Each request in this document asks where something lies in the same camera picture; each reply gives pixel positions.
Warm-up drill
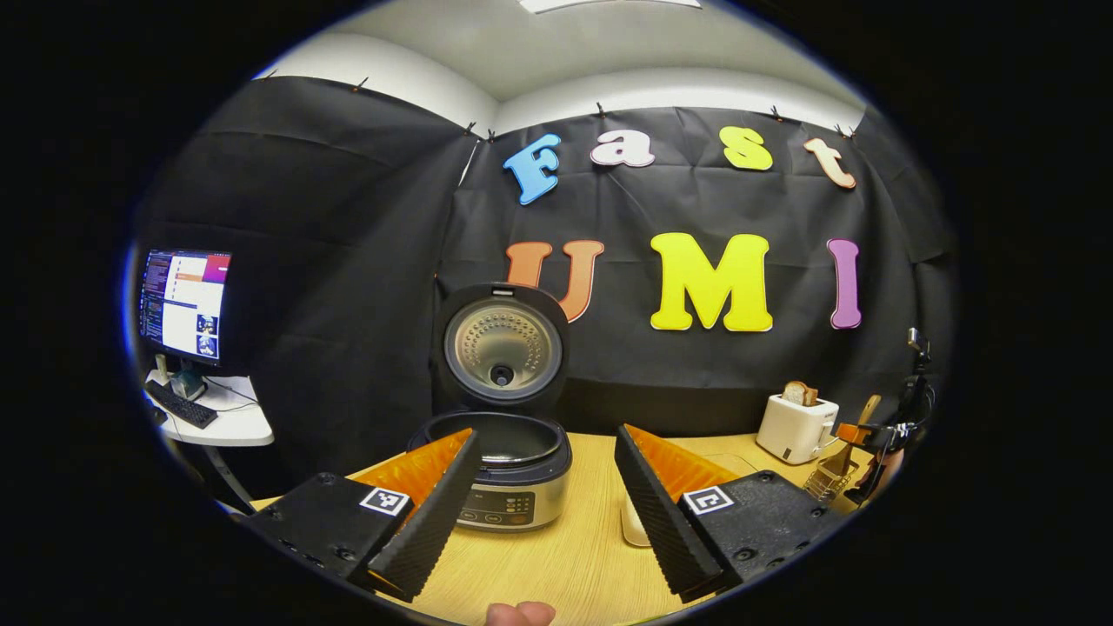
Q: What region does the ceiling light panel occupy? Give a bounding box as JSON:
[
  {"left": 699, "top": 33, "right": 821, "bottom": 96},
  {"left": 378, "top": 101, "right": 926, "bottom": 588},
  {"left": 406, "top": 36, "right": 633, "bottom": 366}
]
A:
[{"left": 520, "top": 0, "right": 702, "bottom": 14}]

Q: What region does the grey silver rice cooker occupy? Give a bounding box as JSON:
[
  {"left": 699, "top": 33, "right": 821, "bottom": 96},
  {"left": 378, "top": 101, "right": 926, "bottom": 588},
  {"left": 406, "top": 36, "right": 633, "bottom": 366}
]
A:
[{"left": 407, "top": 283, "right": 575, "bottom": 533}]

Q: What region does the black keyboard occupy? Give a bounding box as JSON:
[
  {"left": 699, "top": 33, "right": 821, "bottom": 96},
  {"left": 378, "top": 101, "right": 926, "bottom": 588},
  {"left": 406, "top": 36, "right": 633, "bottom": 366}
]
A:
[{"left": 144, "top": 380, "right": 218, "bottom": 430}]

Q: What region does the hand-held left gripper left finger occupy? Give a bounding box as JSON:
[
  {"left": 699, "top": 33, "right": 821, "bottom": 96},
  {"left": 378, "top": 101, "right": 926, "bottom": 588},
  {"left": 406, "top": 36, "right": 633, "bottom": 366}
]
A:
[{"left": 245, "top": 428, "right": 483, "bottom": 603}]

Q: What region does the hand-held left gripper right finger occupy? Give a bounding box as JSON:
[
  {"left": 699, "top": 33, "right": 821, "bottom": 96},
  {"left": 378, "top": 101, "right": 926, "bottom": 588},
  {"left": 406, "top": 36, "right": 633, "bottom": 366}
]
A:
[{"left": 614, "top": 423, "right": 849, "bottom": 605}]

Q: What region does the black backdrop cloth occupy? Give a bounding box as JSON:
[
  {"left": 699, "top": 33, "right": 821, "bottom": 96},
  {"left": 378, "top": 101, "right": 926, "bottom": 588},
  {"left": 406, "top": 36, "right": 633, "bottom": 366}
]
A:
[{"left": 130, "top": 77, "right": 957, "bottom": 488}]

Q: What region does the computer monitor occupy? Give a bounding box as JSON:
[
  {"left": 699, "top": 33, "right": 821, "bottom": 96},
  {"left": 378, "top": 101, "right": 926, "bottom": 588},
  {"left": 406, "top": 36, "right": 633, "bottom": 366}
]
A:
[{"left": 137, "top": 250, "right": 234, "bottom": 364}]

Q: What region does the white side table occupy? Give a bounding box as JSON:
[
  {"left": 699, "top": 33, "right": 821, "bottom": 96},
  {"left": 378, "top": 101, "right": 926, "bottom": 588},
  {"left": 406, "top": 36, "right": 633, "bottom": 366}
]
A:
[{"left": 143, "top": 370, "right": 276, "bottom": 514}]

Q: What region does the clear wire chopstick holder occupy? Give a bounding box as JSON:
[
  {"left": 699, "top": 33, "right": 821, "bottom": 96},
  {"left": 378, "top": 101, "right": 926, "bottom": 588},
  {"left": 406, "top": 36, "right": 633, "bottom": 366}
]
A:
[{"left": 804, "top": 452, "right": 862, "bottom": 503}]

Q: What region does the small green desk object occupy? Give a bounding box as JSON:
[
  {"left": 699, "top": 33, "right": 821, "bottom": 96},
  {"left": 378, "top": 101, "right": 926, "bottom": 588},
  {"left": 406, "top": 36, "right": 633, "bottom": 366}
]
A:
[{"left": 170, "top": 365, "right": 208, "bottom": 403}]

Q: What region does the white toaster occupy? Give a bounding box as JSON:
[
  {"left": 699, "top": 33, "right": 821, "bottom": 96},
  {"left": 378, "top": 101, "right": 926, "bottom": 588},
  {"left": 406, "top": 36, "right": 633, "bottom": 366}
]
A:
[{"left": 756, "top": 393, "right": 841, "bottom": 465}]

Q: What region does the wooden spoon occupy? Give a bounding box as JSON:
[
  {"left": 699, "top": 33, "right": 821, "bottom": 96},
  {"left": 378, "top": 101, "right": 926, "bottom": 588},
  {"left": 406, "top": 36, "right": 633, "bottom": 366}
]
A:
[{"left": 833, "top": 395, "right": 883, "bottom": 475}]

